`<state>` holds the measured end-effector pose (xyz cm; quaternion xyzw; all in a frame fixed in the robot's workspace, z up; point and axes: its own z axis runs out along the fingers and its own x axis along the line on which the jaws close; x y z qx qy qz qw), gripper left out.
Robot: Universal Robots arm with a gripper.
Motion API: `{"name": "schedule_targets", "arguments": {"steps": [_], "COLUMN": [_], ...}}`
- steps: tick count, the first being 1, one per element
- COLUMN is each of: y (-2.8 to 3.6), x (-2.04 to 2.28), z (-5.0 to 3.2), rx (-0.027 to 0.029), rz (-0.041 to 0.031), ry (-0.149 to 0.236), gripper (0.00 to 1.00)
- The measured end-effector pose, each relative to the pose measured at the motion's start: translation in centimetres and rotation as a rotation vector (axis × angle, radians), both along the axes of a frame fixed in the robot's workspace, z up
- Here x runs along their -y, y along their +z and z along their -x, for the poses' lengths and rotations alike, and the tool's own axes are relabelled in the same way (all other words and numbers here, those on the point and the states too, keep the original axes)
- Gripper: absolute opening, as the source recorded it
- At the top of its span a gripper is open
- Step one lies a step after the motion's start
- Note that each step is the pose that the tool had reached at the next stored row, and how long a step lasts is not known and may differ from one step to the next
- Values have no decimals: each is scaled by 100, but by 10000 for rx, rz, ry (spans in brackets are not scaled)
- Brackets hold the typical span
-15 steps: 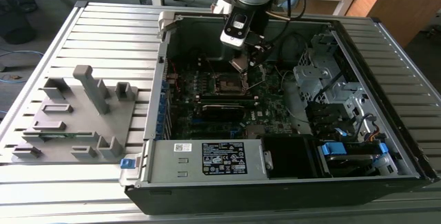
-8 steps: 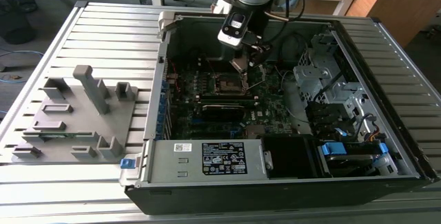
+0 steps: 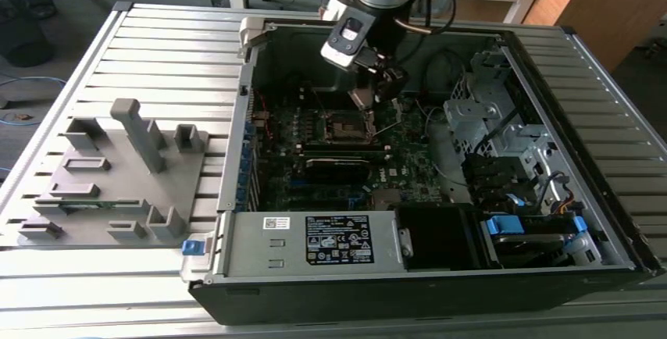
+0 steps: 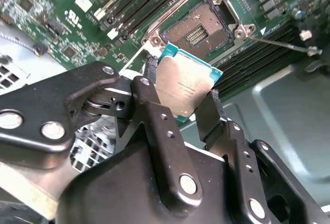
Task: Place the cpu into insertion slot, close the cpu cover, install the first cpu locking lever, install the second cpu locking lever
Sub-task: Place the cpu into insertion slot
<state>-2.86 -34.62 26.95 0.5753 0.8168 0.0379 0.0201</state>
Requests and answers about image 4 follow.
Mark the silver square CPU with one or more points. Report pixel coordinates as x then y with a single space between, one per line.
180 84

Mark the metal socket cover frame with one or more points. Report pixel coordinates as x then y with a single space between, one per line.
154 51

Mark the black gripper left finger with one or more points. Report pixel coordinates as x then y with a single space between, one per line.
165 157

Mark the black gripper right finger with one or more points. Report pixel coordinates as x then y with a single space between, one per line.
237 162

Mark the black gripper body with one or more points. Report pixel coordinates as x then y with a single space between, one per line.
116 188

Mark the thin metal locking lever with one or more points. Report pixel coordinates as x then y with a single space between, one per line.
283 44
139 56

